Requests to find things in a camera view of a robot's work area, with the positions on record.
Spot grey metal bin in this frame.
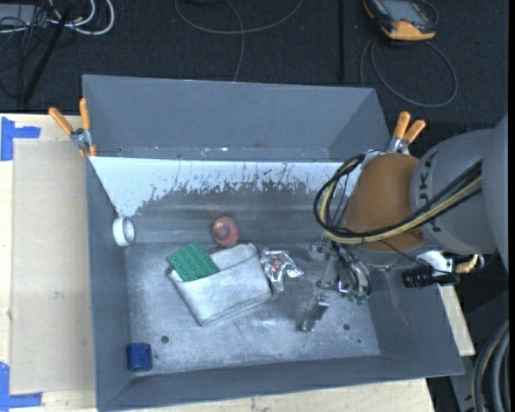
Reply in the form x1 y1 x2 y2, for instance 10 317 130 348
81 74 465 412

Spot green studded flat plate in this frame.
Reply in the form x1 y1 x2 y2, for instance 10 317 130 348
167 239 221 283

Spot black cylinder on white bracket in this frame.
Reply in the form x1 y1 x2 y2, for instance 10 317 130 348
401 248 486 289

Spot grey folded cloth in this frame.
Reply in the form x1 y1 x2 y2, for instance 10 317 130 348
167 242 273 327

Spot blue small cup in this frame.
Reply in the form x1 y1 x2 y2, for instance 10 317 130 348
125 342 155 373

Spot crumpled clear plastic wrapper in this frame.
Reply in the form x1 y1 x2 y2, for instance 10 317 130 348
258 247 306 297

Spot red toy fruit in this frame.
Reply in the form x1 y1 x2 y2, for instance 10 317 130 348
209 215 242 249

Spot white tape roll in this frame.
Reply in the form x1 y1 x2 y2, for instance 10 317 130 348
112 215 136 248

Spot pale wood flat board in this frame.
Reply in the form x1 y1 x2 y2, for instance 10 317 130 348
9 138 98 397

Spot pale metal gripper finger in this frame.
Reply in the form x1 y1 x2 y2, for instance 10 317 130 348
300 291 323 332
307 299 330 332

